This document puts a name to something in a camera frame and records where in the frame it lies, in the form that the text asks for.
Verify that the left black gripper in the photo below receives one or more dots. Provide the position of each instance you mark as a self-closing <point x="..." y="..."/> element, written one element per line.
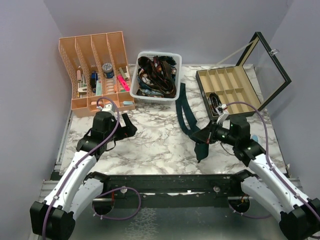
<point x="128" y="130"/>

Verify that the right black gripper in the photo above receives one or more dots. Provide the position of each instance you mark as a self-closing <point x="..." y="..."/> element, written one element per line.
<point x="207" y="135"/>

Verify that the dark green tie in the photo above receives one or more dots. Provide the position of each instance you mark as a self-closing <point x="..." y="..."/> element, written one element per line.
<point x="188" y="123"/>

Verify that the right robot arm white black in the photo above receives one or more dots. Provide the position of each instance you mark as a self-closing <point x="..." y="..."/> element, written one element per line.
<point x="297" y="214"/>

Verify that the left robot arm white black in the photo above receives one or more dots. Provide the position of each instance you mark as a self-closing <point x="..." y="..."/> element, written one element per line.
<point x="55" y="217"/>

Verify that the pile of patterned ties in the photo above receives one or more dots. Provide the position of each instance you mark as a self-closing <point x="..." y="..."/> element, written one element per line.
<point x="156" y="77"/>

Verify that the light blue eraser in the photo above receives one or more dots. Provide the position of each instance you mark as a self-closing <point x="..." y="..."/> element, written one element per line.
<point x="128" y="103"/>

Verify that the rolled patterned tie in box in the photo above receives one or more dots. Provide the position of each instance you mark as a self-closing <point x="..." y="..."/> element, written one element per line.
<point x="214" y="104"/>

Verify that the pink highlighter marker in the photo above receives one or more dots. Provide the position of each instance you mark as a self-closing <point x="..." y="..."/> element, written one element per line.
<point x="123" y="83"/>

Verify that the light blue scissors package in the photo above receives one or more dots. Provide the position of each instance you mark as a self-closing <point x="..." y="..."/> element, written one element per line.
<point x="255" y="138"/>

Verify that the black tie storage box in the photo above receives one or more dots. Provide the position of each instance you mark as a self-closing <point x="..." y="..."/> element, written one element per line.
<point x="249" y="78"/>

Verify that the white plastic basket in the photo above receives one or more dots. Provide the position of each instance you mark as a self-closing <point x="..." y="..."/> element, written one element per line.
<point x="134" y="84"/>

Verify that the blue round tin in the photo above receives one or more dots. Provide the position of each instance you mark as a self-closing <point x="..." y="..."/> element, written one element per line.
<point x="108" y="71"/>

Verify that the orange desk file organizer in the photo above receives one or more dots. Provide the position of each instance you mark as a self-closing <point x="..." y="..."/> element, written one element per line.
<point x="83" y="57"/>

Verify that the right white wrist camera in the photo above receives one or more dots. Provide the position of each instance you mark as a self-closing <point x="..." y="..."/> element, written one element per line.
<point x="223" y="113"/>

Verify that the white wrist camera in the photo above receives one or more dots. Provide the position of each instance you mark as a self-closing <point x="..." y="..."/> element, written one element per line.
<point x="107" y="108"/>
<point x="223" y="113"/>

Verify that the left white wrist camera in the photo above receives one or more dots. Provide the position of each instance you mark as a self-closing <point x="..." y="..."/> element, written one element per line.
<point x="107" y="108"/>

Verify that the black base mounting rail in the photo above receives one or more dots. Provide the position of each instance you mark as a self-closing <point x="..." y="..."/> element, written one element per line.
<point x="168" y="191"/>

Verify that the aluminium frame rail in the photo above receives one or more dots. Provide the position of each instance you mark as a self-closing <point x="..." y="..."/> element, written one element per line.
<point x="49" y="185"/>

